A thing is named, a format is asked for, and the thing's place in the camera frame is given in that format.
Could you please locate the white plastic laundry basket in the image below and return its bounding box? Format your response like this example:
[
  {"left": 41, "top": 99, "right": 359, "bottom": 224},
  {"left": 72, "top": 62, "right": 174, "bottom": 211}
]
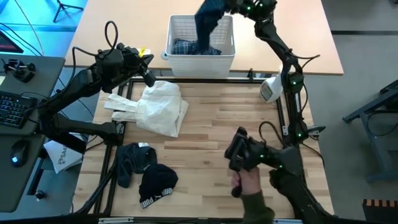
[{"left": 164, "top": 14, "right": 236, "bottom": 78}]

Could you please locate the silver metal bracket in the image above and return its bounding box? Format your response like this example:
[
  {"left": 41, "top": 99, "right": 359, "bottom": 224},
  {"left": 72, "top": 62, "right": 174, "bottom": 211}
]
[
  {"left": 98, "top": 217, "right": 135, "bottom": 224},
  {"left": 272, "top": 218, "right": 308, "bottom": 224}
]

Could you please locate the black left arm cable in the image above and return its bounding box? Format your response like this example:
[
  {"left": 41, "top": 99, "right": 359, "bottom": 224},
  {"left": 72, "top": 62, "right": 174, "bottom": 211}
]
[{"left": 71, "top": 20, "right": 119, "bottom": 82}]

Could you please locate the tan wooden desk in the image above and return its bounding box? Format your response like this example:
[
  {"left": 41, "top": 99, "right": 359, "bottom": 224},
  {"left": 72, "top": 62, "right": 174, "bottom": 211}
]
[{"left": 64, "top": 0, "right": 345, "bottom": 75}]

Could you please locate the dark blue-grey metal stand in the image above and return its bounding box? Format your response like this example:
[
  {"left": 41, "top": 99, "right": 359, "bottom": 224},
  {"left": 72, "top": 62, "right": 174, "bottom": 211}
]
[{"left": 341, "top": 79, "right": 398, "bottom": 184}]

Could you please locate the person's hand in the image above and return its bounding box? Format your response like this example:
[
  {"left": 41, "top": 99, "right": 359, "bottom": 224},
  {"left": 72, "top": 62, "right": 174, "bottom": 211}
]
[{"left": 231, "top": 167, "right": 262, "bottom": 197}]

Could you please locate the black briefs white printed waistband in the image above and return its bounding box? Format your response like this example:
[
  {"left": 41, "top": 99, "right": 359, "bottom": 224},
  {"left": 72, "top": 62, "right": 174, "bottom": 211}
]
[{"left": 138, "top": 164, "right": 180, "bottom": 209}]

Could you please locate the blue plaid shirt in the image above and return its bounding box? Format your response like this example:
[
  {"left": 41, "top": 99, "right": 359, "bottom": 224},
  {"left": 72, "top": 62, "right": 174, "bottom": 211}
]
[{"left": 170, "top": 39, "right": 223, "bottom": 56}]

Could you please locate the black computer mouse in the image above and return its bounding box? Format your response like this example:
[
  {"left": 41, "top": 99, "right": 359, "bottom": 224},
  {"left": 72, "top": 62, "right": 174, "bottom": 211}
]
[{"left": 9, "top": 139, "right": 31, "bottom": 169}]

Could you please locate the plain dark navy garment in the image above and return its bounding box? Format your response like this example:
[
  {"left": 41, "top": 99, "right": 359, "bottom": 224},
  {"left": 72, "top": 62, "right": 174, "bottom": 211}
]
[{"left": 116, "top": 142, "right": 158, "bottom": 189}]

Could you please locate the grey side desk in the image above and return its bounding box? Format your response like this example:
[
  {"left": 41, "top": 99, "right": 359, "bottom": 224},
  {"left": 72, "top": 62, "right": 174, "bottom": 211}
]
[{"left": 0, "top": 52, "right": 66, "bottom": 214}]

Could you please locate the black tripod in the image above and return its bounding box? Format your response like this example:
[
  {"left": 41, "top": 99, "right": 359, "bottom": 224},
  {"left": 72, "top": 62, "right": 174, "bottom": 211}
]
[{"left": 52, "top": 0, "right": 85, "bottom": 24}]

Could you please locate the black box with wooden stripes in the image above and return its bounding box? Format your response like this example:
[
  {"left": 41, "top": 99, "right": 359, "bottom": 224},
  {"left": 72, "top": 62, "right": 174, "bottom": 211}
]
[{"left": 361, "top": 198, "right": 398, "bottom": 224}]

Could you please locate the black desk clamp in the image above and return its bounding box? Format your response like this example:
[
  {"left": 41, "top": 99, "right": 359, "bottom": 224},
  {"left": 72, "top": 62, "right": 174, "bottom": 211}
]
[{"left": 2, "top": 58, "right": 36, "bottom": 83}]

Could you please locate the dark tablet screen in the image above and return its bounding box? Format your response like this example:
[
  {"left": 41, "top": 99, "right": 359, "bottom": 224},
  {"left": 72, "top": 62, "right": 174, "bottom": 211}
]
[{"left": 0, "top": 29, "right": 24, "bottom": 54}]

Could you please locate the white spray bottle green trigger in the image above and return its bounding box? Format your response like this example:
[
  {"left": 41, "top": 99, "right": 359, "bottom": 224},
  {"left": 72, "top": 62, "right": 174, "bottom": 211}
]
[{"left": 259, "top": 67, "right": 284, "bottom": 104}]

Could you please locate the black aluminium table frame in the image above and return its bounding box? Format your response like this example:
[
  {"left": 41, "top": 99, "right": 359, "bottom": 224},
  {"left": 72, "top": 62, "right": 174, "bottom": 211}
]
[{"left": 73, "top": 76, "right": 333, "bottom": 218}]

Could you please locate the cream white garment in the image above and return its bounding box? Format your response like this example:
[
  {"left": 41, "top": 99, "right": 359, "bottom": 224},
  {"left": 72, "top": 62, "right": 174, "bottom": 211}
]
[{"left": 103, "top": 80, "right": 190, "bottom": 139}]

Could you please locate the white paper bag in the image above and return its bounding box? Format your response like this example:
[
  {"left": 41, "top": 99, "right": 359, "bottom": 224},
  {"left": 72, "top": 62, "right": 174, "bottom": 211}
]
[{"left": 43, "top": 133, "right": 85, "bottom": 174}]

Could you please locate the black leader handle unit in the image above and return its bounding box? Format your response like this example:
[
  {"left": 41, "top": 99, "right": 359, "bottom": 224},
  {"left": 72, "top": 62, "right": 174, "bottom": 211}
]
[{"left": 224, "top": 126, "right": 272, "bottom": 198}]

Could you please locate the navy dotted garment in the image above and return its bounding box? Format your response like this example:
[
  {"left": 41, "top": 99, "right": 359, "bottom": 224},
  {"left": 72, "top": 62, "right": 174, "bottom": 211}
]
[{"left": 194, "top": 0, "right": 238, "bottom": 55}]

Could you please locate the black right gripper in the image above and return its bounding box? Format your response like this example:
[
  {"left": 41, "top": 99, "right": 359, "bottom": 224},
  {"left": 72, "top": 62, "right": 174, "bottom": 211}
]
[{"left": 224, "top": 0, "right": 278, "bottom": 22}]

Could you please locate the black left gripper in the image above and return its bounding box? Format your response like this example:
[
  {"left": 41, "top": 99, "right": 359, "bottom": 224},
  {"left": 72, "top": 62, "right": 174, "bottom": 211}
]
[{"left": 116, "top": 42, "right": 157, "bottom": 88}]

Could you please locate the black backlit keyboard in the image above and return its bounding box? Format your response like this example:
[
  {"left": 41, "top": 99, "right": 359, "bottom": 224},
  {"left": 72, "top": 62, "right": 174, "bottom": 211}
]
[{"left": 0, "top": 90, "right": 38, "bottom": 129}]

